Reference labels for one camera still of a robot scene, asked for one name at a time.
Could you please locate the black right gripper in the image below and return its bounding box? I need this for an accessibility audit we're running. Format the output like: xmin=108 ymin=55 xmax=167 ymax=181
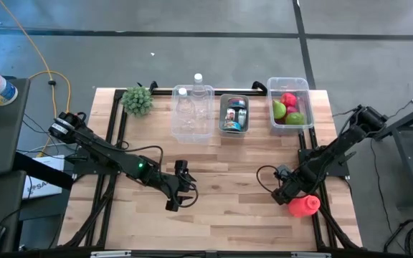
xmin=271 ymin=165 xmax=315 ymax=206

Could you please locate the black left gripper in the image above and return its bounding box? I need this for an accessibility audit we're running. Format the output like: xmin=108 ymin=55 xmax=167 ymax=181
xmin=143 ymin=160 xmax=197 ymax=212

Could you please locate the orange red squeeze bottle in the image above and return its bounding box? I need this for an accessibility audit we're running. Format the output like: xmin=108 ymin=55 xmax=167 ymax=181
xmin=287 ymin=193 xmax=321 ymax=219

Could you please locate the green apple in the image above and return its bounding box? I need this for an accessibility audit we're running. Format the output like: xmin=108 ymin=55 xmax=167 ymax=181
xmin=285 ymin=112 xmax=307 ymax=126

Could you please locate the green pear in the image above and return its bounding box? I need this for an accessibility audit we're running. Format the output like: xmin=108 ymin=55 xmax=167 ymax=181
xmin=272 ymin=100 xmax=288 ymax=120

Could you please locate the clear plastic bottle white cap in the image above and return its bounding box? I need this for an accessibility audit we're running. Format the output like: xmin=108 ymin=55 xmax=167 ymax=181
xmin=175 ymin=87 xmax=196 ymax=132
xmin=191 ymin=72 xmax=212 ymax=121

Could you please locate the red apple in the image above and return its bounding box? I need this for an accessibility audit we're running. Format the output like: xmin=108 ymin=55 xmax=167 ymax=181
xmin=280 ymin=92 xmax=298 ymax=108

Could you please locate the clear plastic bin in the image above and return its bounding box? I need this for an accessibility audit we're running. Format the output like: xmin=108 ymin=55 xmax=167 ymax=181
xmin=266 ymin=77 xmax=315 ymax=135
xmin=171 ymin=84 xmax=216 ymax=145

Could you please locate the gray plastic bin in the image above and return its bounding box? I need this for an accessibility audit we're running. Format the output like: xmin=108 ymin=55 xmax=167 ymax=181
xmin=219 ymin=93 xmax=250 ymax=138

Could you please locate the green spiky plant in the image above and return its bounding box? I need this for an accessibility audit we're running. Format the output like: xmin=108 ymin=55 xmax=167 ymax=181
xmin=120 ymin=85 xmax=154 ymax=118

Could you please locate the black metal table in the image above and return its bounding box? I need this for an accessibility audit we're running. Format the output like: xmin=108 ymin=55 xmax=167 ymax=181
xmin=373 ymin=98 xmax=413 ymax=209

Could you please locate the white cardboard box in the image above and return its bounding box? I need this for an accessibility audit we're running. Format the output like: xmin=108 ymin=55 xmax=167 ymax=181
xmin=22 ymin=154 xmax=66 ymax=200

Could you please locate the silver edge bracket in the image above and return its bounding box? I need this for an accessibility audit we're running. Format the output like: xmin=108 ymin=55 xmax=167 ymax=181
xmin=90 ymin=250 xmax=132 ymax=258
xmin=291 ymin=252 xmax=331 ymax=258

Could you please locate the black floor cable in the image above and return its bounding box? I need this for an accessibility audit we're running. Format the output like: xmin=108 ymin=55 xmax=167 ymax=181
xmin=369 ymin=143 xmax=408 ymax=252

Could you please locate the black metal table frame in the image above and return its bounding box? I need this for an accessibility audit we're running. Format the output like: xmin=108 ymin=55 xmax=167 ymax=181
xmin=57 ymin=81 xmax=364 ymax=252

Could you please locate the yellow floor cable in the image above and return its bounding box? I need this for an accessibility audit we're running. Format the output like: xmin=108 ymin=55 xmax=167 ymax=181
xmin=0 ymin=0 xmax=72 ymax=158

